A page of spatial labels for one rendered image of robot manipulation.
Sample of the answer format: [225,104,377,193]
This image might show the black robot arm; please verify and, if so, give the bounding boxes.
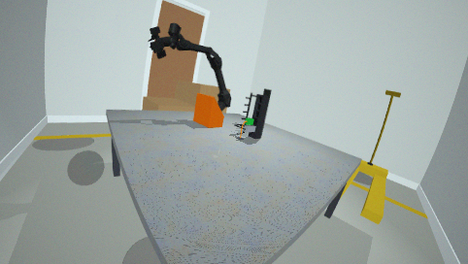
[150,23,231,111]

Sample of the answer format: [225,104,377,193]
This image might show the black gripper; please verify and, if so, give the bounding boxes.
[150,26,167,59]

